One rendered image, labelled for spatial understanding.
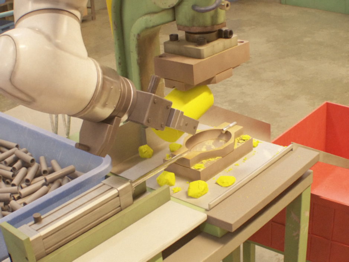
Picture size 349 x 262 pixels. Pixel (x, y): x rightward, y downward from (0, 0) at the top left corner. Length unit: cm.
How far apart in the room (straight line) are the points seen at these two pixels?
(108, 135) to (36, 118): 73
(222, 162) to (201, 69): 20
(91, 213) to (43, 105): 21
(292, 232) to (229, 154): 25
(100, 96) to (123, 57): 36
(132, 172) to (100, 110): 30
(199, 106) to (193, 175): 13
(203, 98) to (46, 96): 35
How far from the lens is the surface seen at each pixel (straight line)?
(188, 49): 100
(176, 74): 99
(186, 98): 100
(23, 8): 83
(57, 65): 76
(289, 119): 381
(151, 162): 114
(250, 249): 174
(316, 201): 148
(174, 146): 117
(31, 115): 161
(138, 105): 88
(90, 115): 84
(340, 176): 201
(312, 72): 471
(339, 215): 147
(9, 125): 135
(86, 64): 80
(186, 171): 106
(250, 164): 111
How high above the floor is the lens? 152
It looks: 25 degrees down
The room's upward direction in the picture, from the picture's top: 5 degrees counter-clockwise
